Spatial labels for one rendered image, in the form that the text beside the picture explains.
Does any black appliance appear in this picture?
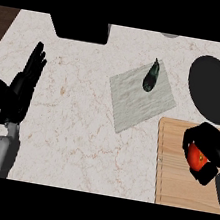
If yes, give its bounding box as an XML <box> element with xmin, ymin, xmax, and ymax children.
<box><xmin>46</xmin><ymin>14</ymin><xmax>112</xmax><ymax>47</ymax></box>

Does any dark green eggplant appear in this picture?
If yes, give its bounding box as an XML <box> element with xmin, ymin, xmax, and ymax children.
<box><xmin>141</xmin><ymin>55</ymin><xmax>162</xmax><ymax>94</ymax></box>

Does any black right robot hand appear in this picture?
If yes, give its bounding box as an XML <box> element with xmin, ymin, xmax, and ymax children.
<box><xmin>175</xmin><ymin>118</ymin><xmax>220</xmax><ymax>189</ymax></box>

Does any grey round object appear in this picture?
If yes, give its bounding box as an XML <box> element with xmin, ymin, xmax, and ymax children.
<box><xmin>159</xmin><ymin>32</ymin><xmax>180</xmax><ymax>40</ymax></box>

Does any red tomato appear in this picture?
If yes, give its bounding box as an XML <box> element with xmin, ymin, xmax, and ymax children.
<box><xmin>184</xmin><ymin>142</ymin><xmax>211</xmax><ymax>174</ymax></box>

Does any wooden cutting board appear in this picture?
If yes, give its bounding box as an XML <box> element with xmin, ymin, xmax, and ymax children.
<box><xmin>145</xmin><ymin>115</ymin><xmax>220</xmax><ymax>216</ymax></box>

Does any black pan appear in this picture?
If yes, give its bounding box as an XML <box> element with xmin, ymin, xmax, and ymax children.
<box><xmin>181</xmin><ymin>52</ymin><xmax>220</xmax><ymax>126</ymax></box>

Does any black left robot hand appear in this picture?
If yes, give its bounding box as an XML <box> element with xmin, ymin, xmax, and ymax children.
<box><xmin>0</xmin><ymin>34</ymin><xmax>51</xmax><ymax>131</ymax></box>

